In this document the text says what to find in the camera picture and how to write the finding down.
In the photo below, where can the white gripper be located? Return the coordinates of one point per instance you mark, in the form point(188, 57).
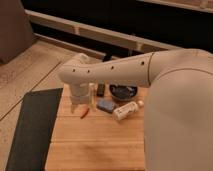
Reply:
point(82, 94)

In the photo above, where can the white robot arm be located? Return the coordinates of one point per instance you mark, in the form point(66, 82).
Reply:
point(178, 111)

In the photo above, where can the dark ceramic bowl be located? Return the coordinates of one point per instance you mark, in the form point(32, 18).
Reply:
point(123, 93)

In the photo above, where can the orange carrot toy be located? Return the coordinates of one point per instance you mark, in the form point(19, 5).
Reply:
point(84, 113)

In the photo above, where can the small black box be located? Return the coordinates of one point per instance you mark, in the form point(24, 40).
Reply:
point(100, 90)

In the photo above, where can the blue sponge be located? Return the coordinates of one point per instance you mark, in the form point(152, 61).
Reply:
point(105, 105)

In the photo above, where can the black floor mat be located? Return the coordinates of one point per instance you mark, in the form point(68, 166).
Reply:
point(33, 131)

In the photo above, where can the white plastic bottle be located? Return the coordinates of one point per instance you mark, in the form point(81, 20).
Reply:
point(124, 111)

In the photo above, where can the brown sofa corner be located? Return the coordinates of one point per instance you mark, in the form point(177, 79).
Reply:
point(16, 33)

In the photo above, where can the white wooden rail frame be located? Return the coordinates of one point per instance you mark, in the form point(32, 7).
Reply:
point(125, 27)

